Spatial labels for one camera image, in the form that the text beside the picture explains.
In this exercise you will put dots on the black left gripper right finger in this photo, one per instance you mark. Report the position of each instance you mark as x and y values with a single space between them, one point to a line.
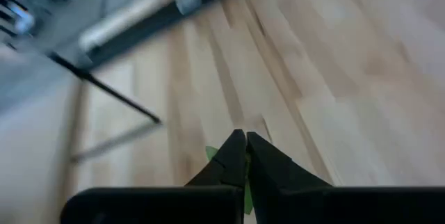
271 178

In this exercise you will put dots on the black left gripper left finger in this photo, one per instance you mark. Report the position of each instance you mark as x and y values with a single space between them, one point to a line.
229 168

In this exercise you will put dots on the red strawberry with leaves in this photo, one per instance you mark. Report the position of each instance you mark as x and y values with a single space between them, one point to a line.
210 152

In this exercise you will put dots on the wooden shelf with black legs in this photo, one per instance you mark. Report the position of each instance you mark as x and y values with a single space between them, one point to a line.
104 87

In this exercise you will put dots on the silver aluminium bar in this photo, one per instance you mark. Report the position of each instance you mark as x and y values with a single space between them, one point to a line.
121 18

